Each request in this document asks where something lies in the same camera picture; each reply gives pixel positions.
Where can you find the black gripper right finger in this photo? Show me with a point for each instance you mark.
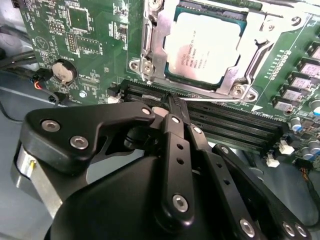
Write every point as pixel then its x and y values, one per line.
pixel 233 198

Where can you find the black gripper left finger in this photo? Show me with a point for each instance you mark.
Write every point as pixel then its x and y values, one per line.
pixel 75 119

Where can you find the silver CPU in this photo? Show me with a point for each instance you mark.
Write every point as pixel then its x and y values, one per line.
pixel 200 47

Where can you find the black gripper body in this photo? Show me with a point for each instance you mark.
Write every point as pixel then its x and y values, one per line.
pixel 112 207

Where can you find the metal socket cover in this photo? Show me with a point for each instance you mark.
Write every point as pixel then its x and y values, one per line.
pixel 158 45

